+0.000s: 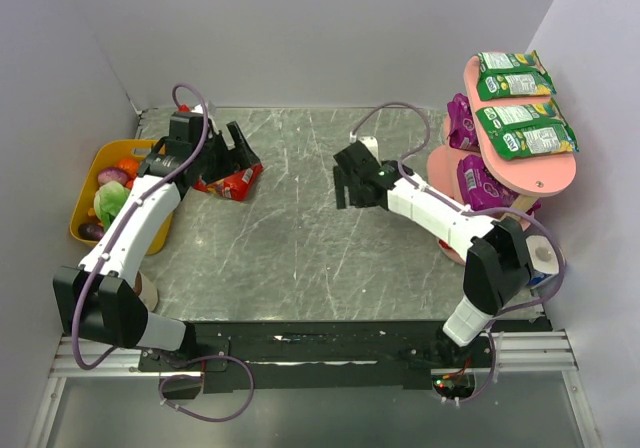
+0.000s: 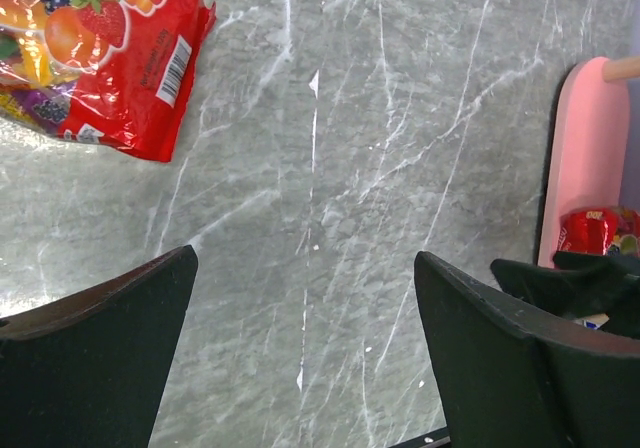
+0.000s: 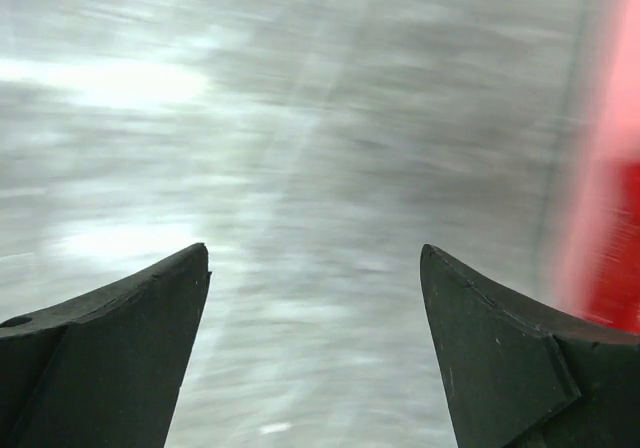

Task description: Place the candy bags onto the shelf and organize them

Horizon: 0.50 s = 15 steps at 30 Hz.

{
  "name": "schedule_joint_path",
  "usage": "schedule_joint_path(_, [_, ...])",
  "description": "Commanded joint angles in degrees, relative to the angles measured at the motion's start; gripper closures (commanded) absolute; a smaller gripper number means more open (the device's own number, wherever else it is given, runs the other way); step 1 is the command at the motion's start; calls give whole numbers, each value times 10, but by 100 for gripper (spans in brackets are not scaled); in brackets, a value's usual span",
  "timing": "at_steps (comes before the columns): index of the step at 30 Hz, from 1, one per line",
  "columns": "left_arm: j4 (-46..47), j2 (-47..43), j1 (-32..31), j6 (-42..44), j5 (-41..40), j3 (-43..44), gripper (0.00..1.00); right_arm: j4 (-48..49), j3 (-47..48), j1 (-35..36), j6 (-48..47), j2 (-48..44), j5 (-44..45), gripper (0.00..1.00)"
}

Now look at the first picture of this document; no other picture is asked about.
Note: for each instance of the green candy bag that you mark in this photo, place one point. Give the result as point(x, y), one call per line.
point(530, 130)
point(512, 75)

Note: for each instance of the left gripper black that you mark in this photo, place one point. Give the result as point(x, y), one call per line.
point(220, 153)

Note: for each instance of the aluminium frame rail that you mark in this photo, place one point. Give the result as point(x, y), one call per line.
point(516, 353)

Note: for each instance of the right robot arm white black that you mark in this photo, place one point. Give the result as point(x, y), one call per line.
point(495, 253)

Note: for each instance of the purple toy onion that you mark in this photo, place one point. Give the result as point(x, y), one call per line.
point(112, 174)

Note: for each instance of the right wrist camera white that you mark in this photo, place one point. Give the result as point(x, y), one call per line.
point(370, 142)

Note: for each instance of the toilet paper roll blue wrapper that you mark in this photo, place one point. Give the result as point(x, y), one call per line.
point(545, 262)

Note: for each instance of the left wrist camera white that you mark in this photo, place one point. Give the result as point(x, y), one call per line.
point(202, 110)

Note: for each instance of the green toy cabbage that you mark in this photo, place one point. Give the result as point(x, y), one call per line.
point(108, 201)

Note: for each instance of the pink three-tier shelf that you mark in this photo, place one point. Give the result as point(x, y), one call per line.
point(532, 178)

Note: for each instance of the beige cloth bag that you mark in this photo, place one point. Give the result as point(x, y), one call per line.
point(146, 291)

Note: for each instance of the yellow basket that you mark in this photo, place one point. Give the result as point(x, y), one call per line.
point(106, 157)

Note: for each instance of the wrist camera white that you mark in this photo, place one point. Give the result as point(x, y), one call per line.
point(370, 142)
point(202, 110)

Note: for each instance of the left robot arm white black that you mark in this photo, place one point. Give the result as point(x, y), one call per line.
point(96, 299)

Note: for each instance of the red candy bag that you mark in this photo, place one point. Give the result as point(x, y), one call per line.
point(234, 187)
point(449, 252)

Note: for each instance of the orange toy fruit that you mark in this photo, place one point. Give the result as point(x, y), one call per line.
point(130, 166)

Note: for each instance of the purple candy bag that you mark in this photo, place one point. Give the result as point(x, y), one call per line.
point(462, 133)
point(478, 188)

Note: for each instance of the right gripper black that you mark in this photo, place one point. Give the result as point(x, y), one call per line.
point(351, 181)

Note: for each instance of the purple toy eggplant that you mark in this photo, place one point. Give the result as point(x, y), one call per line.
point(91, 231)

